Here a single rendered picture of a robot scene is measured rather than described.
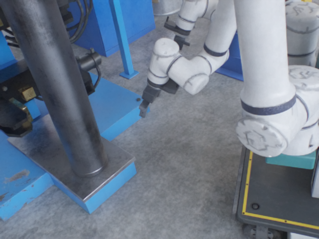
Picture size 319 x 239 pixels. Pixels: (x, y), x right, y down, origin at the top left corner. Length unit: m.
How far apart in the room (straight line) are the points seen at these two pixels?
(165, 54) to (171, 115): 1.46
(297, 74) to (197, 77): 0.31
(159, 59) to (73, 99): 0.67
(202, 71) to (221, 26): 0.16
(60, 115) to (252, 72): 1.10
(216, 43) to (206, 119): 1.39
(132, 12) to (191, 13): 2.07
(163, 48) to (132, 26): 2.49
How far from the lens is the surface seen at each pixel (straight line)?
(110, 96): 2.74
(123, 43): 3.01
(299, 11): 1.61
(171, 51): 1.20
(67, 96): 1.74
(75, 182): 2.11
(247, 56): 0.96
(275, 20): 0.92
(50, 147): 2.41
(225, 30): 1.18
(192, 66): 1.20
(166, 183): 2.16
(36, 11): 1.56
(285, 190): 1.73
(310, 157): 1.33
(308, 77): 1.20
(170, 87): 1.32
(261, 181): 1.75
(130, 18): 3.64
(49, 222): 2.20
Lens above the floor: 1.66
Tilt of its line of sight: 39 degrees down
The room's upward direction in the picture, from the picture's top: 9 degrees counter-clockwise
